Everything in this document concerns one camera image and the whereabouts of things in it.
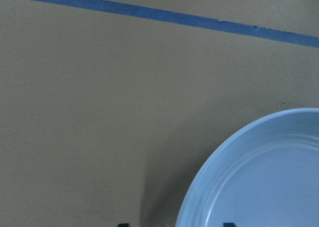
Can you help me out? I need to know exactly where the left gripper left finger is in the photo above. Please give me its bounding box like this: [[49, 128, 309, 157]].
[[118, 223, 129, 227]]

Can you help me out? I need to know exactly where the blue plate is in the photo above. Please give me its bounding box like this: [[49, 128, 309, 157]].
[[176, 108, 319, 227]]

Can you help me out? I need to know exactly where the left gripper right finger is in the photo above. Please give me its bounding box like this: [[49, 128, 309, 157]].
[[223, 223, 235, 227]]

